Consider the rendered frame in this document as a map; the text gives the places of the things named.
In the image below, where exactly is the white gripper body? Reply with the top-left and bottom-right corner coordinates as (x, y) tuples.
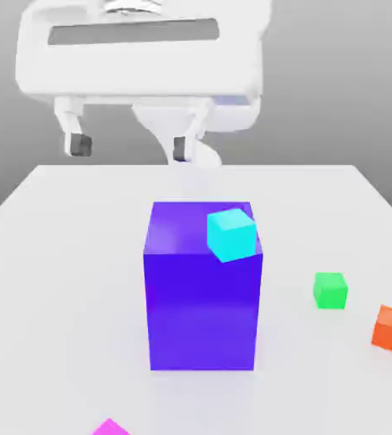
(14, 0), (264, 105)

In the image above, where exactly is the small cyan cube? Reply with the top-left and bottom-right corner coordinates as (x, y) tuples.
(206, 207), (258, 264)

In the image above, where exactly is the small green cube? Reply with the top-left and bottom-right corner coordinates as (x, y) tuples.
(312, 271), (349, 311)

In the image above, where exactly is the small orange cube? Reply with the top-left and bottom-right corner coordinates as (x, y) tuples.
(371, 304), (392, 355)

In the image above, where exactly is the small magenta cube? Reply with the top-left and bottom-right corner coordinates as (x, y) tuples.
(91, 417), (133, 435)

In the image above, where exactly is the large purple box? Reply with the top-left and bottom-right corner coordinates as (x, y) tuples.
(142, 201), (264, 372)

